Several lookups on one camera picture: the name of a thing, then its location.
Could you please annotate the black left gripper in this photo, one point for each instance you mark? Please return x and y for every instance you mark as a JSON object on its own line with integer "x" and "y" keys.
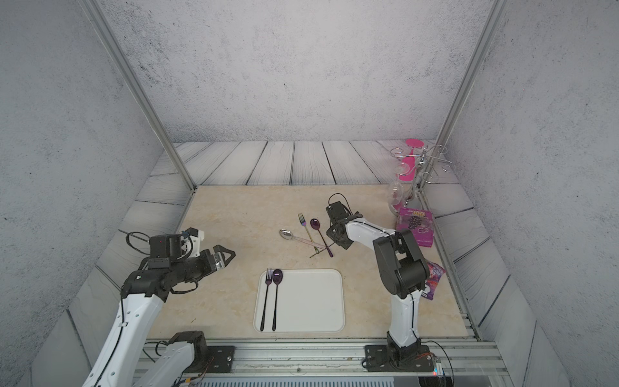
{"x": 210, "y": 264}

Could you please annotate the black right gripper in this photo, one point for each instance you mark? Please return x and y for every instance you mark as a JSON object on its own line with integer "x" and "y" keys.
{"x": 330, "y": 232}

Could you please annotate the maroon purple spoon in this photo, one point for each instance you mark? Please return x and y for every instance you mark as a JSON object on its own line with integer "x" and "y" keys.
{"x": 315, "y": 224}

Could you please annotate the rainbow iridescent fork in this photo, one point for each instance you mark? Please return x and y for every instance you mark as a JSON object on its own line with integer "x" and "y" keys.
{"x": 303, "y": 222}

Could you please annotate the dark purple fork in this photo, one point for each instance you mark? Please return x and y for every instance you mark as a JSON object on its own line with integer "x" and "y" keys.
{"x": 268, "y": 282}

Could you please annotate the silver spoon pink handle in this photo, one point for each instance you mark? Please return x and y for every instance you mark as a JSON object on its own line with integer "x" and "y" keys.
{"x": 288, "y": 235}

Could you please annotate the dark purple spoon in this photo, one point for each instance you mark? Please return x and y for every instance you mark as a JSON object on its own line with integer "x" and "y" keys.
{"x": 277, "y": 278}

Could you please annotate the blue fork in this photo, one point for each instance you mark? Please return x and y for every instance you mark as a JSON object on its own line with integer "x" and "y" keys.
{"x": 322, "y": 250}

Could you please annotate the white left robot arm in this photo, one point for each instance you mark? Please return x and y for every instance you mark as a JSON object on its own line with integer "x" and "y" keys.
{"x": 142, "y": 298}

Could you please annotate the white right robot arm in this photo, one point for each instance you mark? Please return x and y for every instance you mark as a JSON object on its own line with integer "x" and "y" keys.
{"x": 403, "y": 271}

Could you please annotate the clear wine glass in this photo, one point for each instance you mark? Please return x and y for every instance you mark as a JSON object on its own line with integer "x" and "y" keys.
{"x": 397, "y": 191}

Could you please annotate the pink wine glass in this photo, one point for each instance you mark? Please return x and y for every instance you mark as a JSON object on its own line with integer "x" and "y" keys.
{"x": 409, "y": 160}

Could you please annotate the magenta candy box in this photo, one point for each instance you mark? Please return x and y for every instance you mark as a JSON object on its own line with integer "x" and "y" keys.
{"x": 420, "y": 223}

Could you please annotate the white rectangular tray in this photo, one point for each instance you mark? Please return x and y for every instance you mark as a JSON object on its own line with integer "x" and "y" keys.
{"x": 310, "y": 301}

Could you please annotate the metal glass rack stand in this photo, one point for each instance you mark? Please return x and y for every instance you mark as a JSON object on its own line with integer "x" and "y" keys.
{"x": 420, "y": 169}

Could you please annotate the purple Fox's candy bag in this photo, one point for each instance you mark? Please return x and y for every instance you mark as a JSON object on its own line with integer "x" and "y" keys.
{"x": 435, "y": 274}

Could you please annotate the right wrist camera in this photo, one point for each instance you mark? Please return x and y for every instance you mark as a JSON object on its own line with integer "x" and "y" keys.
{"x": 338, "y": 212}

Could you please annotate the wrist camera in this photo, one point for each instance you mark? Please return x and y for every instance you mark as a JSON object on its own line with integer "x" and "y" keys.
{"x": 177, "y": 247}
{"x": 338, "y": 212}

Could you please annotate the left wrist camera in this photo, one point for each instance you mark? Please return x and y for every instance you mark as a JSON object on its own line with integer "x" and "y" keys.
{"x": 177, "y": 247}

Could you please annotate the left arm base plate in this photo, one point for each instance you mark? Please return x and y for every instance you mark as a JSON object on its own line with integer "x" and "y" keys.
{"x": 213, "y": 359}

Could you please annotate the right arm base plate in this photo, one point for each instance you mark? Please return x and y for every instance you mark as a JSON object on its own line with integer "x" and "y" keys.
{"x": 383, "y": 358}

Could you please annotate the aluminium left corner post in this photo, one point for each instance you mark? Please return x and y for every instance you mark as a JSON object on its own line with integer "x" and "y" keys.
{"x": 95, "y": 14}

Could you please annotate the aluminium corner post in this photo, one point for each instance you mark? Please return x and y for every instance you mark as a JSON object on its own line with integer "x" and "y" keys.
{"x": 497, "y": 12}
{"x": 95, "y": 14}

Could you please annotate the aluminium front rail frame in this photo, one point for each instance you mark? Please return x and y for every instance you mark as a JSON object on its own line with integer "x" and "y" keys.
{"x": 459, "y": 362}

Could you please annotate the aluminium right corner post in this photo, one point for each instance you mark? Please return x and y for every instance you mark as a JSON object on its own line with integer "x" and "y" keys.
{"x": 497, "y": 12}

